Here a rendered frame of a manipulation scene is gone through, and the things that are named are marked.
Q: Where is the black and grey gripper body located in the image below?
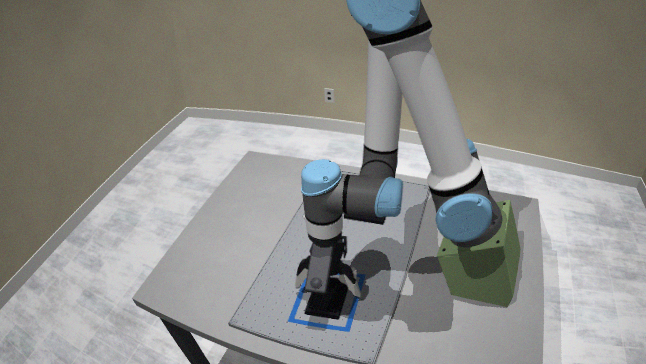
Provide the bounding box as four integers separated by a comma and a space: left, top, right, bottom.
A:
308, 231, 347, 276

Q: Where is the blue tape outline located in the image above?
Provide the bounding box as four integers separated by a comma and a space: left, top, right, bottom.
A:
288, 274, 365, 332

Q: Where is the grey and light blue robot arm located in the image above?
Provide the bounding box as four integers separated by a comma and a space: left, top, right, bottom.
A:
301, 0, 502, 247

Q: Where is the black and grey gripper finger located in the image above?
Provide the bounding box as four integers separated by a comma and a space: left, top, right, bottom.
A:
339, 262, 361, 298
295, 258, 309, 288

